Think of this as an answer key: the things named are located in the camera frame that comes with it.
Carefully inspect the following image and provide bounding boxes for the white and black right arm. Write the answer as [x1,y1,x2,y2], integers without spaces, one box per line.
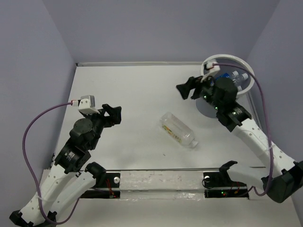
[176,76,303,203]

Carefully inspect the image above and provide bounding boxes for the blue label bottle sideways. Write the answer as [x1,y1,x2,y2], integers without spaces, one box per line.
[214,73,231,81]

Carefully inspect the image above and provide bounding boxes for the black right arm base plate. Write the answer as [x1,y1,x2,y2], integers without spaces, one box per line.
[201,172,249,199]

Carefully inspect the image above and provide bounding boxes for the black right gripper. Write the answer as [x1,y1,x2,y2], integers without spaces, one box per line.
[176,72,223,111]

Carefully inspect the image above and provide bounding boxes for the grey bin white rim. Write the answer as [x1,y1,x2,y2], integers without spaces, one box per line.
[196,54,256,119]

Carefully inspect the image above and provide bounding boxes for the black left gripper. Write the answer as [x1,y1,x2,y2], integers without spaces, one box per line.
[83,103,123,149]

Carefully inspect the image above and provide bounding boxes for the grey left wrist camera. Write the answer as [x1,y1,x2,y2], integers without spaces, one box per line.
[71,95,99,115]

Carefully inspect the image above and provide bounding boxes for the large clear yellow label bottle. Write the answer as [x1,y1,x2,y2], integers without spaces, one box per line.
[160,112,198,148]

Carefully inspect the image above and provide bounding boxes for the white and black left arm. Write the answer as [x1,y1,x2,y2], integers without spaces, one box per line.
[9,104,122,227]

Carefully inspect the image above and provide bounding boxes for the clear crushed bottle white cap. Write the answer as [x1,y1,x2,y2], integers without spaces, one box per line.
[231,71,249,86]

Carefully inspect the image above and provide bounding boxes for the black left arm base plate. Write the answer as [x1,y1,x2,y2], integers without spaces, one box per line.
[80,172,121,199]

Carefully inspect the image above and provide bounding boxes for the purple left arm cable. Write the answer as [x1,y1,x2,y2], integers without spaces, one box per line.
[22,101,82,224]

